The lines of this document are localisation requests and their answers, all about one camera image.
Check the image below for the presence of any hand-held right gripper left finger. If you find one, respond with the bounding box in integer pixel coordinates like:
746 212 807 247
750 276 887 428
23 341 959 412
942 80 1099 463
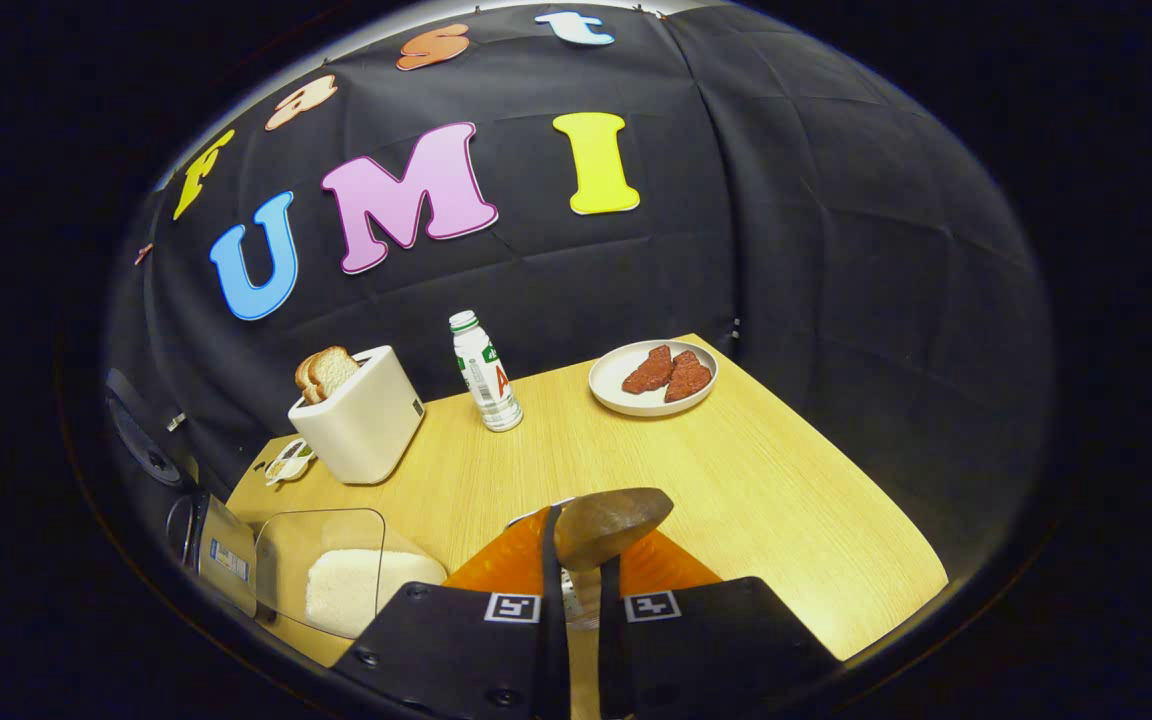
331 503 569 720

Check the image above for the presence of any dark blue rice cooker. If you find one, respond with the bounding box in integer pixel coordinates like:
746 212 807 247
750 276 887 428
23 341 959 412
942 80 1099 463
104 368 259 619

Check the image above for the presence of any white round plate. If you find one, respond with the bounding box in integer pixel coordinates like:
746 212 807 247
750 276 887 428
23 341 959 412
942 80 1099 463
588 340 719 418

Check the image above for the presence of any black backdrop cloth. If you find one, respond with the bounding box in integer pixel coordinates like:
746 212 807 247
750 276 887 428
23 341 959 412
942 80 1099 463
106 5 1055 561

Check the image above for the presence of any white bottle green label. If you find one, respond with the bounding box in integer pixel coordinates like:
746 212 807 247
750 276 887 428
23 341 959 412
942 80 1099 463
448 310 525 433

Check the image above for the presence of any wooden spoon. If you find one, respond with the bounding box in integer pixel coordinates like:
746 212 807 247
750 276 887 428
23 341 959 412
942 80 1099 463
554 487 675 720

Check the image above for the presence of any clear plastic container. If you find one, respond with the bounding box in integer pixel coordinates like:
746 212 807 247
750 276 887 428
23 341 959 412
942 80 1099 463
254 508 449 641

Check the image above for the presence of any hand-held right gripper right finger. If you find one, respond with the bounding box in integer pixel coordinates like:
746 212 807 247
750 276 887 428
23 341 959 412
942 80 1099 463
598 528 842 720

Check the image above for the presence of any white divided dish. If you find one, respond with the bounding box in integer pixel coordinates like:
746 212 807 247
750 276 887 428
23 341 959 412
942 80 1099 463
264 438 317 488

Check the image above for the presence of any white toaster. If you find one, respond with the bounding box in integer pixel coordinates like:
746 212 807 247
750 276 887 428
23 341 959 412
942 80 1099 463
288 345 427 487

